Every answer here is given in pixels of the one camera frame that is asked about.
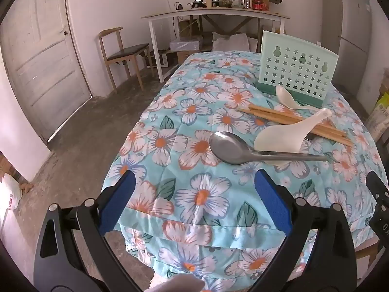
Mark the large metal spoon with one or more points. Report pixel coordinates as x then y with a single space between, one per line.
229 147

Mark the wooden furniture frame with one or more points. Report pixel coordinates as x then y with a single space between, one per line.
367 251

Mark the white rice paddle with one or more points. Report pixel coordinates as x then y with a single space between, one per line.
279 138

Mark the silver can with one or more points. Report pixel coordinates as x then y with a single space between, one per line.
246 2

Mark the green white rice bag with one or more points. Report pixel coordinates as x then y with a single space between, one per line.
380 112

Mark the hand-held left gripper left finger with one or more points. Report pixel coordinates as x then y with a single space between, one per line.
118 200

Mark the white panelled door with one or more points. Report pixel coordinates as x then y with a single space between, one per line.
39 51

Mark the black power adapter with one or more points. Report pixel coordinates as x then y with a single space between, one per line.
178 6

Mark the wooden chair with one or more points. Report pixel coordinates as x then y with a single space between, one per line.
127 51

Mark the wooden chopstick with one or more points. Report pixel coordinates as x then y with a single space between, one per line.
264 108
261 111
273 121
258 115

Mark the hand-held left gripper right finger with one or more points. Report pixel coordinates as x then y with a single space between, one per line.
273 200

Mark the white soup spoon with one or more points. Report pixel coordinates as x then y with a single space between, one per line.
284 95

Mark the cola bottle red label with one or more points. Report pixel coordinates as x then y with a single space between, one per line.
257 1

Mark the plastic-wrapped box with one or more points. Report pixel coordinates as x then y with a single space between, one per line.
185 44

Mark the large cardboard box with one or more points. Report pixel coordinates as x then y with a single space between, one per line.
188 27

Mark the small cardboard box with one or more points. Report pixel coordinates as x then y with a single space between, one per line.
184 56

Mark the green star-cutout utensil holder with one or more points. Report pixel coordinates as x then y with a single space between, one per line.
291 67

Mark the grey refrigerator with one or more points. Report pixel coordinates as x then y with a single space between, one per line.
349 36

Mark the black device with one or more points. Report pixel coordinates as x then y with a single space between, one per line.
215 1
197 3

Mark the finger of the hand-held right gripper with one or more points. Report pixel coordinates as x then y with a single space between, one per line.
376 187

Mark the white pillow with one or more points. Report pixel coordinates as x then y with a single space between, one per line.
231 41

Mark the white-legged table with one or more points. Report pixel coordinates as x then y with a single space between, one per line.
212 12

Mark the white printed sack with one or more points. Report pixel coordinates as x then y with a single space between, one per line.
9 191

